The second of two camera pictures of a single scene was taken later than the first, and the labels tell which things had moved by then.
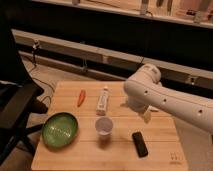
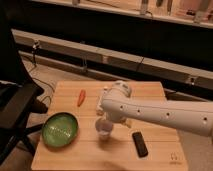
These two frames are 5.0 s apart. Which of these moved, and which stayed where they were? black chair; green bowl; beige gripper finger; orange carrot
Moved: beige gripper finger
Stayed: black chair; green bowl; orange carrot
